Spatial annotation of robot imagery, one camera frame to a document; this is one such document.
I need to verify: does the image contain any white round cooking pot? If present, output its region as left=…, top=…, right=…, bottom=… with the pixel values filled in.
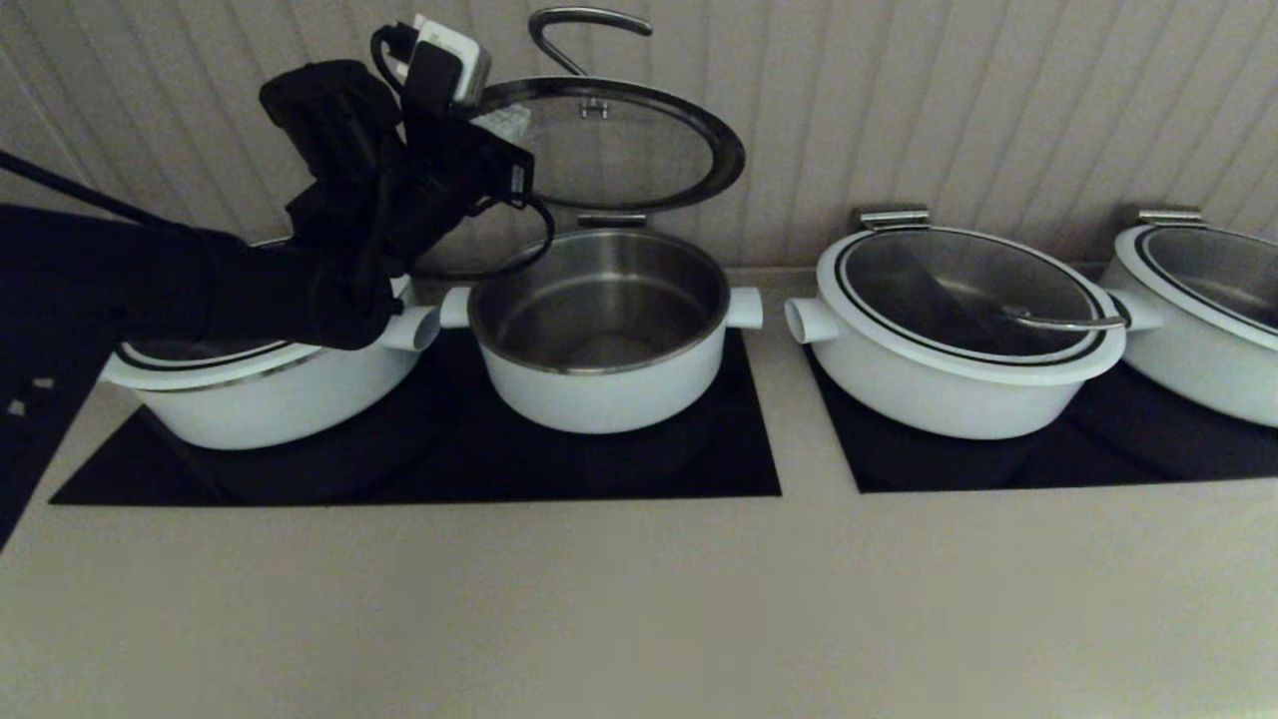
left=784, top=230, right=1164, bottom=441
left=439, top=228, right=765, bottom=435
left=1098, top=228, right=1278, bottom=430
left=100, top=275, right=442, bottom=450

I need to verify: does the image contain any glass lid with white rim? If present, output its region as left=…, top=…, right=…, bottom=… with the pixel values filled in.
left=100, top=275, right=415, bottom=390
left=1110, top=228, right=1278, bottom=356
left=469, top=6, right=747, bottom=213
left=814, top=230, right=1124, bottom=387

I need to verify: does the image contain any black glass induction cooktop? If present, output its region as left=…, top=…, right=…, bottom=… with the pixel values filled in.
left=50, top=330, right=782, bottom=505
left=804, top=350, right=1278, bottom=493

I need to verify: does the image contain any looped black left arm cable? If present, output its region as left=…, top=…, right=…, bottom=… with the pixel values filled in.
left=409, top=195, right=556, bottom=283

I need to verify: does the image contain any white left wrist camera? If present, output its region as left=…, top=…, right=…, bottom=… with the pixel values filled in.
left=409, top=14, right=492, bottom=109

